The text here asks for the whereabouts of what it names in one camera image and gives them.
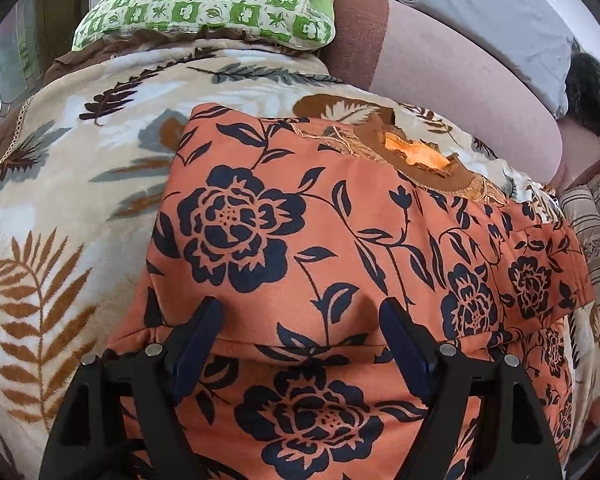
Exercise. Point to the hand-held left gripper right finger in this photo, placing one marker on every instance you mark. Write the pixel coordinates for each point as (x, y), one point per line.
(405, 347)

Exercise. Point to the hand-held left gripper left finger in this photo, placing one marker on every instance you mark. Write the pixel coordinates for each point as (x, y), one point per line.
(196, 355)

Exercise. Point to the orange floral garment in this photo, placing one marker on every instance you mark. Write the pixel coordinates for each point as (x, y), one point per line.
(290, 240)

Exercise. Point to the beige leaf print blanket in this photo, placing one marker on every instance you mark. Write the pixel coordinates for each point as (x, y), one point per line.
(55, 200)

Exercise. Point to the striped beige cloth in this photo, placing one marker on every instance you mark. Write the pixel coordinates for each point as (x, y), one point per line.
(595, 220)

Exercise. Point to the pink and brown bedsheet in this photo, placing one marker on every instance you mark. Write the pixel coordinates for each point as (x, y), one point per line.
(430, 65)

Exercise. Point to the grey pillow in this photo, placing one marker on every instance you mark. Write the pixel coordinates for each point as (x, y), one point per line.
(480, 5)

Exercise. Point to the green checkered pillow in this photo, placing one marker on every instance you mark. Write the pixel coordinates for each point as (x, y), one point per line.
(205, 0)

